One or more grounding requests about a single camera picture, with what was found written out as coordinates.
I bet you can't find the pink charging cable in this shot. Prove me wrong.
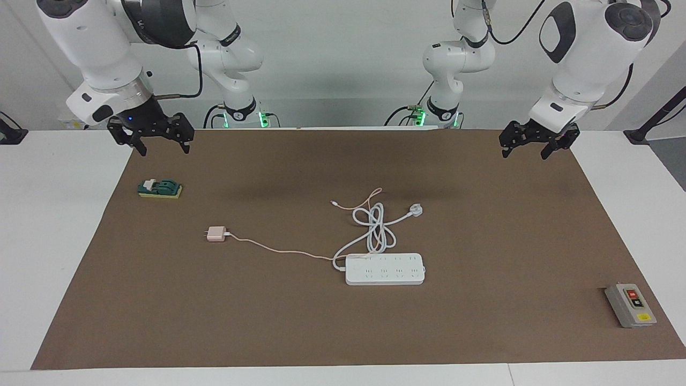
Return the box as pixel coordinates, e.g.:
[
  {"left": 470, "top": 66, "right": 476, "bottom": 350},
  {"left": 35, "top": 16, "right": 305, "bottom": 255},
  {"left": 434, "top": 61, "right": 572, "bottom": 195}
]
[{"left": 224, "top": 187, "right": 383, "bottom": 262}]

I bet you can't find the white power strip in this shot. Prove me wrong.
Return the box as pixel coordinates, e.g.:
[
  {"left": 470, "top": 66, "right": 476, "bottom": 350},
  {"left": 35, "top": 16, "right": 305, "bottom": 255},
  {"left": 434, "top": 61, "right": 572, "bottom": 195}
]
[{"left": 345, "top": 253, "right": 426, "bottom": 286}]

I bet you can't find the green connector block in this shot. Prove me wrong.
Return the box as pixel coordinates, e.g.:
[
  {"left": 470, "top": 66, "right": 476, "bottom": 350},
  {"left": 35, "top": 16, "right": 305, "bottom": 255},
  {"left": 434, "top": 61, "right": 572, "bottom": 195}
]
[{"left": 138, "top": 179, "right": 183, "bottom": 199}]

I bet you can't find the black stand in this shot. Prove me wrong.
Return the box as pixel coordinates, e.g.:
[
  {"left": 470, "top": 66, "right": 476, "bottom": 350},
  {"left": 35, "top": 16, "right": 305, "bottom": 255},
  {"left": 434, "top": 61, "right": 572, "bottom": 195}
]
[
  {"left": 623, "top": 86, "right": 686, "bottom": 145},
  {"left": 0, "top": 111, "right": 28, "bottom": 145}
]

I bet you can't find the brown table mat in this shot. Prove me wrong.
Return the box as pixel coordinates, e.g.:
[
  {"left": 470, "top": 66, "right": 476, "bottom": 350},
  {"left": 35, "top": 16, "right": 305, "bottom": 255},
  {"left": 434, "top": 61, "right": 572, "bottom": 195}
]
[{"left": 31, "top": 129, "right": 686, "bottom": 370}]

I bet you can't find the black base cable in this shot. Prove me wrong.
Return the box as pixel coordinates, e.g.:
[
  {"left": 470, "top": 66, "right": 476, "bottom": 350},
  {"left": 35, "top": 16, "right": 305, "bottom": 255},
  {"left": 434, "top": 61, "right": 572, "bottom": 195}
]
[
  {"left": 383, "top": 95, "right": 436, "bottom": 128},
  {"left": 203, "top": 103, "right": 282, "bottom": 130}
]

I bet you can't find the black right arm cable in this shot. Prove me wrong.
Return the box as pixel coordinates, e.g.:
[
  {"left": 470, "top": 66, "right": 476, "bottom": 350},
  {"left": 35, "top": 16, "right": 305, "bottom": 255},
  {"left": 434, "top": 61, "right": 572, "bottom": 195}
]
[{"left": 154, "top": 44, "right": 205, "bottom": 101}]

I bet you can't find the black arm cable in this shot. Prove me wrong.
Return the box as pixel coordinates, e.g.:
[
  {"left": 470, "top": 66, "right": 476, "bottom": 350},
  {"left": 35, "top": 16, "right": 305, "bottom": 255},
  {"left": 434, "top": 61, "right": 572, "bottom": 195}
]
[
  {"left": 154, "top": 44, "right": 205, "bottom": 101},
  {"left": 481, "top": 0, "right": 636, "bottom": 112}
]

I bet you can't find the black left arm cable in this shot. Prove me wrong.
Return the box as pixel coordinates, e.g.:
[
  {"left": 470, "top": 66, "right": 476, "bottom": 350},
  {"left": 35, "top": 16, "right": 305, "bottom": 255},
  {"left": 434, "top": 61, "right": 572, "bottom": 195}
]
[{"left": 481, "top": 0, "right": 636, "bottom": 112}]

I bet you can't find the white power cord with plug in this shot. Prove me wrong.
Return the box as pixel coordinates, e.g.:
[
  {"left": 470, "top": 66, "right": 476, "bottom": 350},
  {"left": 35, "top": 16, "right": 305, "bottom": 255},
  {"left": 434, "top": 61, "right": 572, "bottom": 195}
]
[{"left": 332, "top": 203, "right": 424, "bottom": 272}]

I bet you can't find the grey on-off switch box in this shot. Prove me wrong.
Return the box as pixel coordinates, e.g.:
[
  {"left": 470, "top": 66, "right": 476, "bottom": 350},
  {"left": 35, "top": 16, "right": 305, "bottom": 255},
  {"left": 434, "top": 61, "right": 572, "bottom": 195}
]
[{"left": 605, "top": 283, "right": 658, "bottom": 329}]

